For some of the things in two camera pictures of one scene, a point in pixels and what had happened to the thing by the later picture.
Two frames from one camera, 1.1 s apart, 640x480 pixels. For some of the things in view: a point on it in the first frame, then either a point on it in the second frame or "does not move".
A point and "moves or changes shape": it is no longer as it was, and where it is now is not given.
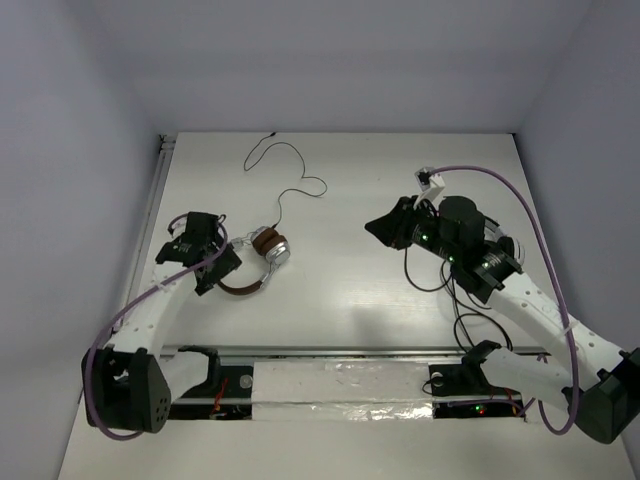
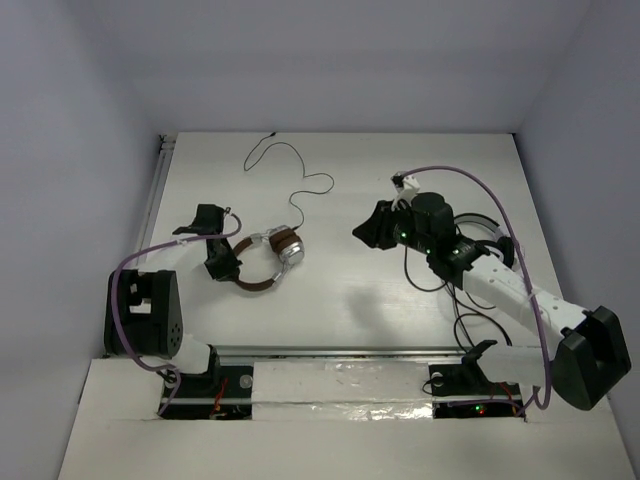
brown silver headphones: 264,240 moves or changes shape
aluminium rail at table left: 167,144 does not move
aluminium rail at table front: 353,352 does not move
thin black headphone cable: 289,189 moves or changes shape
